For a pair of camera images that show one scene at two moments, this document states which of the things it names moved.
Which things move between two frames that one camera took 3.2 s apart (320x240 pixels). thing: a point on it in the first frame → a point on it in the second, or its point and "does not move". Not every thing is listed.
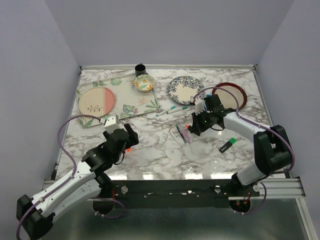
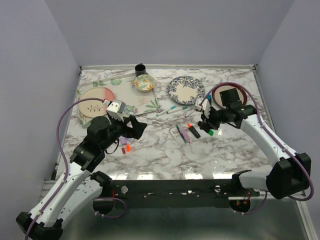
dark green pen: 181,134 does not move
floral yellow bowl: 144,83 does not move
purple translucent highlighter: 185,133 does not move
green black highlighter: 228,145 → 210,132
